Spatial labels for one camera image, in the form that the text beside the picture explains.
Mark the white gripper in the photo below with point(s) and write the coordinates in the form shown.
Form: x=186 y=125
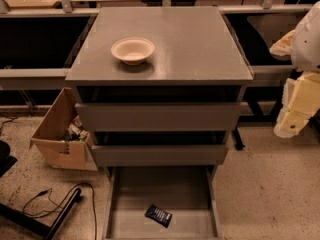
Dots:
x=307 y=47

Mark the blue rxbar blueberry wrapper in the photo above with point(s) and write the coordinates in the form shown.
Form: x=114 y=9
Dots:
x=159 y=215

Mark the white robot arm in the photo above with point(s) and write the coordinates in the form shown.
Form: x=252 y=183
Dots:
x=305 y=46

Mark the grey drawer cabinet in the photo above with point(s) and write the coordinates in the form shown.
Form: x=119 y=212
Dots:
x=195 y=61

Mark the grey open bottom drawer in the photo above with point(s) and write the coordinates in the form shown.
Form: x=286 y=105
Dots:
x=184 y=191

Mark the grey top drawer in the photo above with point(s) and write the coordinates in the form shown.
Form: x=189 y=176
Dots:
x=158 y=117

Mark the grey middle drawer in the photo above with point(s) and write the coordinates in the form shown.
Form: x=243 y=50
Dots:
x=163 y=155

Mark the grey chair seat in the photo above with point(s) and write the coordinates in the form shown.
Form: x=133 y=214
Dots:
x=273 y=27

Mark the white paper bowl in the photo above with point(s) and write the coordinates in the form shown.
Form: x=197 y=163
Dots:
x=132 y=51

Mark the cardboard box with trash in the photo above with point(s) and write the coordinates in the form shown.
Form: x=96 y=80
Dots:
x=53 y=140

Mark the black stand leg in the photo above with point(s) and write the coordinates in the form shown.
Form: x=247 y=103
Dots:
x=32 y=223

